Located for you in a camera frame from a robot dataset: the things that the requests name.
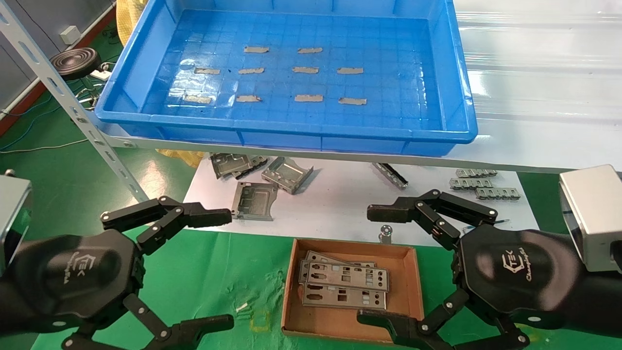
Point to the black round stool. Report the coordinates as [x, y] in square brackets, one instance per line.
[75, 62]

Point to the perforated white shelf post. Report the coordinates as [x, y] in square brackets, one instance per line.
[63, 100]

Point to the silver perforated metal plate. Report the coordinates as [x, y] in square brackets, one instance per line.
[318, 256]
[359, 277]
[354, 299]

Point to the shiny slotted metal rail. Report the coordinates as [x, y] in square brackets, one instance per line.
[391, 176]

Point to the grey tape strip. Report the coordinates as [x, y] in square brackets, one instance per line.
[308, 98]
[352, 101]
[197, 98]
[248, 98]

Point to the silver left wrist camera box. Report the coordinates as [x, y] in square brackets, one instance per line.
[12, 214]

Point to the white power strip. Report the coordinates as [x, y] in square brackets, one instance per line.
[101, 74]

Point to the flat metal frame plate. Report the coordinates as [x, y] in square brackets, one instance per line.
[240, 204]

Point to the bent grey metal bracket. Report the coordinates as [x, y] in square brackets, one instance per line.
[226, 165]

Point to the shallow cardboard box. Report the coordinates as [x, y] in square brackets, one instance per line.
[340, 323]

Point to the blue plastic tray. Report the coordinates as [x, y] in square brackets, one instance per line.
[291, 126]

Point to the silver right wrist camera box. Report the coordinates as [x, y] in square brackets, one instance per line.
[593, 214]

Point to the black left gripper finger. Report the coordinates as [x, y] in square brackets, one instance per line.
[204, 216]

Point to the white wall socket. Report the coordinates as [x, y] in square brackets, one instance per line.
[70, 34]

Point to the open grey metal frame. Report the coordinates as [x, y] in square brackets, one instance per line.
[286, 171]

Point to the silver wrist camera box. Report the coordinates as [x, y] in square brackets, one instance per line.
[593, 214]
[12, 214]

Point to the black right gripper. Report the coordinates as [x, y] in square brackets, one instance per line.
[520, 272]

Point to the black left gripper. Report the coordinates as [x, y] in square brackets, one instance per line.
[73, 277]

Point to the dark slotted metal piece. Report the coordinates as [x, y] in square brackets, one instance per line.
[257, 161]

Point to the toothed metal comb strip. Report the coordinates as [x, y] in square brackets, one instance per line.
[469, 183]
[476, 173]
[498, 194]

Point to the white lower shelf board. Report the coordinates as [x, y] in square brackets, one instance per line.
[340, 209]

